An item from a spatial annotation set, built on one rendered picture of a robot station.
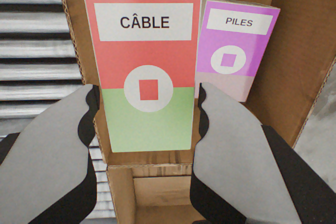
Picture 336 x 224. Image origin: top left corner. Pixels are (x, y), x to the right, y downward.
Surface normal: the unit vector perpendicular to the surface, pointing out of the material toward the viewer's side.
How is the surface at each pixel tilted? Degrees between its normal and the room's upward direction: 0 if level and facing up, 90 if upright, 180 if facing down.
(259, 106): 89
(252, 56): 0
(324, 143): 0
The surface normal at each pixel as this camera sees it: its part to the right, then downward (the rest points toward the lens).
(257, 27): 0.05, 0.52
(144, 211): 0.01, -0.85
